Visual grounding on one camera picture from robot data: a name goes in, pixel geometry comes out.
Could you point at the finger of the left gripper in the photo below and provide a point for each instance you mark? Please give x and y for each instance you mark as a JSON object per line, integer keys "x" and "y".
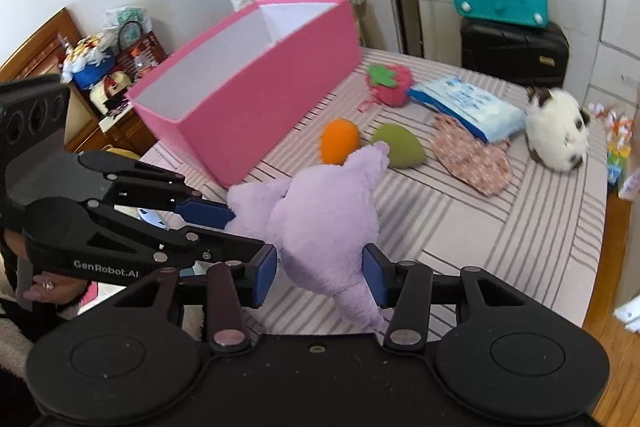
{"x": 204, "y": 213}
{"x": 211, "y": 245}

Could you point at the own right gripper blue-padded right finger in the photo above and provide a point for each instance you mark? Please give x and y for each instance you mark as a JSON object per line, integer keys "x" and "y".
{"x": 406, "y": 288}

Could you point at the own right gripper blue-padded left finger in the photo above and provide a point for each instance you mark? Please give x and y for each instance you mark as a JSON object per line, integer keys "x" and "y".
{"x": 229, "y": 289}

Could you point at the purple plush toy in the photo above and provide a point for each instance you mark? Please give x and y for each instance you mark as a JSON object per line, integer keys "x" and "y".
{"x": 320, "y": 220}

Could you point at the green sponge egg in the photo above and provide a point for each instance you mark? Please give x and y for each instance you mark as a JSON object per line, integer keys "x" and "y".
{"x": 404, "y": 148}

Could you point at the orange sponge egg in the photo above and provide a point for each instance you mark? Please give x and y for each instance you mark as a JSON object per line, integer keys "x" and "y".
{"x": 338, "y": 140}

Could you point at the blue wet wipes pack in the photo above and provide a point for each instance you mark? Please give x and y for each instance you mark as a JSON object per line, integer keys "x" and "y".
{"x": 485, "y": 116}

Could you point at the person's left hand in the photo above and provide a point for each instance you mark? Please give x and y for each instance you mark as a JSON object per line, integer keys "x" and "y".
{"x": 56, "y": 289}

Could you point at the pink storage box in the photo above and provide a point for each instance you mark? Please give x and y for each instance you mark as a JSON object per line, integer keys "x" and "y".
{"x": 226, "y": 98}

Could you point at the floral pink fabric pouch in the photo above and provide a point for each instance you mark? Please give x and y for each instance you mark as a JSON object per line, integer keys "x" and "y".
{"x": 485, "y": 167}

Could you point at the blue flower bouquet box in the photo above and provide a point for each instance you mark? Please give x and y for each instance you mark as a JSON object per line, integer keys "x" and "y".
{"x": 89, "y": 60}

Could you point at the plastic drink bottle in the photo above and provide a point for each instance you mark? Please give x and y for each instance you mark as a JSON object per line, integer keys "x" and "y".
{"x": 141, "y": 63}

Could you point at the red strawberry plush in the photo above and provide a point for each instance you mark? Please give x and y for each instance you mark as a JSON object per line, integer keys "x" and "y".
{"x": 389, "y": 84}

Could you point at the round panda plush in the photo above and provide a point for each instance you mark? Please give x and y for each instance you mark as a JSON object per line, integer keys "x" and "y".
{"x": 556, "y": 128}

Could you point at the white plastic bag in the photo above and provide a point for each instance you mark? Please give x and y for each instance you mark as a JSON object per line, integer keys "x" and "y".
{"x": 629, "y": 184}

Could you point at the black suitcase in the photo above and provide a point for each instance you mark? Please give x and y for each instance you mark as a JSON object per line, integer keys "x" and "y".
{"x": 527, "y": 56}

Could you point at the colourful gift boxes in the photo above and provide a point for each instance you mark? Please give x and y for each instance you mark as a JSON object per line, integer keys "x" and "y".
{"x": 619, "y": 129}

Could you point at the dark wire basket bag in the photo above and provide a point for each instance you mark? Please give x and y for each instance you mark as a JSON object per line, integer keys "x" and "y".
{"x": 132, "y": 35}

